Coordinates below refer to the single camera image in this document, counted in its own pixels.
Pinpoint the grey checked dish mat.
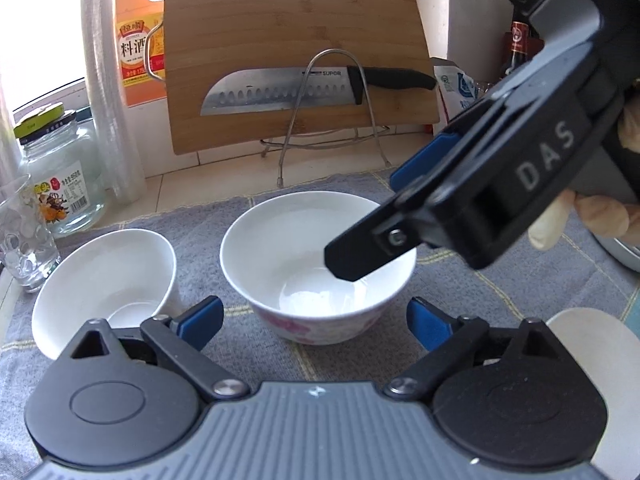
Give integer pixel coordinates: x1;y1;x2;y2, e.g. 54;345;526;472
25;180;639;479

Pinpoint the glass jar green lid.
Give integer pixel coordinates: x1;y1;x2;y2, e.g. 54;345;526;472
14;102;106;238

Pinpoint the blue white salt bag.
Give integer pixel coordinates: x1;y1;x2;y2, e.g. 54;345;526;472
432;58;480;134

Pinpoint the orange cooking wine jug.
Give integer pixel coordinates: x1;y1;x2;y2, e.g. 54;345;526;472
115;0;165;107

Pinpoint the bamboo cutting board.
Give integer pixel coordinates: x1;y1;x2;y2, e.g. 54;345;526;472
164;0;438;155

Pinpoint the gloved right hand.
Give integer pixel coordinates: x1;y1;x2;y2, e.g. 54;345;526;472
527;94;640;254

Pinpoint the black handled kitchen knife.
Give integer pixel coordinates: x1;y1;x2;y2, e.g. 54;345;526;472
200;65;436;116

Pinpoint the clear patterned glass cup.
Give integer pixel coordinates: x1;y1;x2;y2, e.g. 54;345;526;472
0;174;61;294

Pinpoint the white floral bowl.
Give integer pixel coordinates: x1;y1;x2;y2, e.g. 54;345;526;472
32;229;184;360
219;191;416;346

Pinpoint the plastic wrap roll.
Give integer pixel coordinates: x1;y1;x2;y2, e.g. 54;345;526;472
80;0;146;204

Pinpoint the metal wire board stand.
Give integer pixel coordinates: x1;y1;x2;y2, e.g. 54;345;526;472
259;48;394;189

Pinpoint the dark soy sauce bottle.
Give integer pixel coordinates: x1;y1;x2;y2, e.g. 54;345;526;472
500;9;544;79

